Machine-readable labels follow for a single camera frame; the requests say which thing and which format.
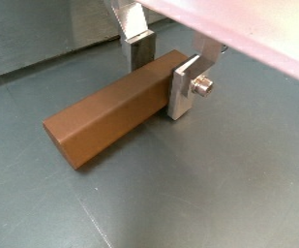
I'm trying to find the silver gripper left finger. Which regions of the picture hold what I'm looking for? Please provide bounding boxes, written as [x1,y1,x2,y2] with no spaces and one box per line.
[110,0,155,72]

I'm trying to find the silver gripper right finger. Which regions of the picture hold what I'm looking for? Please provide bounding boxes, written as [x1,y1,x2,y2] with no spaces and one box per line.
[167,32,223,120]

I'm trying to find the brown hexagon peg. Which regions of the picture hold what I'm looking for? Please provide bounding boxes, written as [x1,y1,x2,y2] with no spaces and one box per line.
[43,50,187,170]

